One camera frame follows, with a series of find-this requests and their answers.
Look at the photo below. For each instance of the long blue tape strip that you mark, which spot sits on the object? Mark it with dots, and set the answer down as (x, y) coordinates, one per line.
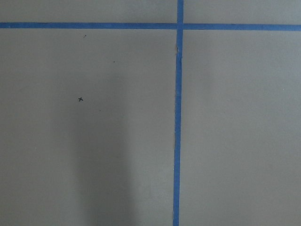
(178, 112)

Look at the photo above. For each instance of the crossing blue tape strip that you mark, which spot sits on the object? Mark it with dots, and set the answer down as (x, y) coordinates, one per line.
(151, 26)

